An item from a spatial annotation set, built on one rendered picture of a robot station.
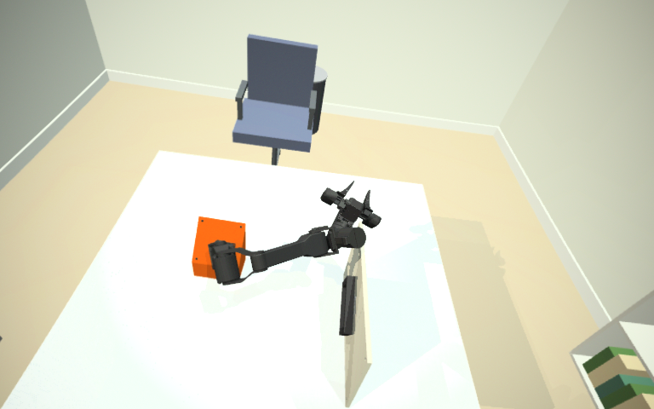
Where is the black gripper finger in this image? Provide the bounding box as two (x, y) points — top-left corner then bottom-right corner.
(336, 181), (355, 198)
(363, 189), (374, 213)

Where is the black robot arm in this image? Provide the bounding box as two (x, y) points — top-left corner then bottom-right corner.
(208, 198), (366, 286)

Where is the beige wall panel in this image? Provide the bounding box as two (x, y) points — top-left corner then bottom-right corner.
(343, 246), (373, 408)

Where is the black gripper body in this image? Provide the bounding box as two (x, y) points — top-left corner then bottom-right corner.
(320, 187), (382, 228)

